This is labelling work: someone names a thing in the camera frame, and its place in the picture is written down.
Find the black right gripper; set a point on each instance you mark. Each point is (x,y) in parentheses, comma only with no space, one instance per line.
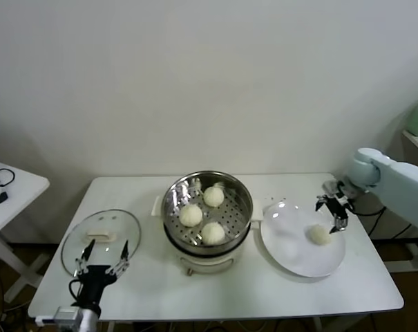
(338,207)

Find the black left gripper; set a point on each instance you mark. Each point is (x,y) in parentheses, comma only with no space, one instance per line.
(93,281)

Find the white steamed baozi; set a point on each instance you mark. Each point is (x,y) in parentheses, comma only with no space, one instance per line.
(213,233)
(213,197)
(318,235)
(190,216)

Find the pale right robot arm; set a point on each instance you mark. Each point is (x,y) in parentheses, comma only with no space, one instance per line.
(402,186)

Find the stainless perforated steamer basket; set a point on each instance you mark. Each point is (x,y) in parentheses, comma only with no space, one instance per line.
(236,221)

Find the glass pot lid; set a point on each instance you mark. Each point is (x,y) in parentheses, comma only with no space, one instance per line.
(105,254)

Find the white round plate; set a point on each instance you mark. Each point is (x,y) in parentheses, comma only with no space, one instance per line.
(298,256)

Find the white side table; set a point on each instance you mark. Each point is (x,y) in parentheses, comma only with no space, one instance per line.
(22,193)

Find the white electric cooking pot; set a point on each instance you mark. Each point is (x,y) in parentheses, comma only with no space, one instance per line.
(208,263)

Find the small black device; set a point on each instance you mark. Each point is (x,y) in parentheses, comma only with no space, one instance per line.
(1,198)

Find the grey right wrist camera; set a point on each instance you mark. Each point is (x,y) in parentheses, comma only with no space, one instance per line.
(330,186)

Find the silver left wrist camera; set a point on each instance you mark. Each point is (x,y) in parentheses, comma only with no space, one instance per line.
(68,314)

